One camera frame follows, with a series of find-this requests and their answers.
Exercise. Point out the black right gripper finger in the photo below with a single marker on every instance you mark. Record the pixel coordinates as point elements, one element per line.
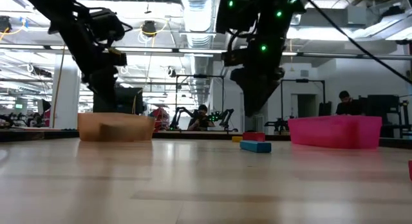
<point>257,89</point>

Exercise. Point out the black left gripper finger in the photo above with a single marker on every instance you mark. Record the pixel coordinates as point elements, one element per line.
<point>104,89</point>

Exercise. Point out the orange plastic bin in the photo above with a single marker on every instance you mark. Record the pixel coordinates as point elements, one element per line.
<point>122,122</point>

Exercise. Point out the yellow wooden block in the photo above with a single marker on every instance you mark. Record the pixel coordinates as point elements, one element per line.
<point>237,139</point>

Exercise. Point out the blue wooden block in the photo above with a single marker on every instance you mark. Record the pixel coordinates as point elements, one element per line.
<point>256,146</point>

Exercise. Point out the red plastic bin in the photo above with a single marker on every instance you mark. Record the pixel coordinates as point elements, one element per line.
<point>334,132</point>

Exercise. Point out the red wooden block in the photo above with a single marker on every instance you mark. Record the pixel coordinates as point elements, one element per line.
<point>254,136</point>
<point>410,170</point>

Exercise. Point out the background black robot arm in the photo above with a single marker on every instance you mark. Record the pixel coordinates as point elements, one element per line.
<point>178,116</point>
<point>223,116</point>
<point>277,124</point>

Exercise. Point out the yellow tape tag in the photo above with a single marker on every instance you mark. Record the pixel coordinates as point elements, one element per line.
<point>113,51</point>

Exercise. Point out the black monitor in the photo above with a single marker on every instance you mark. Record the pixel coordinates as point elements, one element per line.
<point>128,101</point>

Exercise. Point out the white radiator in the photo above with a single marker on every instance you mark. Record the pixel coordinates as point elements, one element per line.
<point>261,125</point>

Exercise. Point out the red background machine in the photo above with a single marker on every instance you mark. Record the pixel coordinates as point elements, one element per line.
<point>160,117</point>

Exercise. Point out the person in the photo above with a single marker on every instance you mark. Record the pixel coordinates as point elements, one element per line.
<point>201,120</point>
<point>349,106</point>

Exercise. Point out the black ceiling device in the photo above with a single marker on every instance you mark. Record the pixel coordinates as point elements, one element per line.
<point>4,24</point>

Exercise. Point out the black equipment rack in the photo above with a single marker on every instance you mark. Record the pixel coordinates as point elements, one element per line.
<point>383,105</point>

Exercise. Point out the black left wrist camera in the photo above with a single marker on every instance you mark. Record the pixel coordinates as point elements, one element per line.
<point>107,24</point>

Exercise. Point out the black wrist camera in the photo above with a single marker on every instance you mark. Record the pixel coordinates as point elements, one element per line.
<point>235,13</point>
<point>107,24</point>

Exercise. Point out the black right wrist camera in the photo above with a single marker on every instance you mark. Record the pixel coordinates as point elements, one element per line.
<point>235,13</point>

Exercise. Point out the black gantry frame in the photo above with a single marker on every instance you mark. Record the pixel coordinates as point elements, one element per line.
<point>199,76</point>
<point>302,80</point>

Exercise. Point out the grey rectangular air duct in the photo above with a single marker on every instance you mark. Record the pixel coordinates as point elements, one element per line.
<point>317,11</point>

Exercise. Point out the silver round ventilation duct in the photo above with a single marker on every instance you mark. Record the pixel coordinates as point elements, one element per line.
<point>197,11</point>

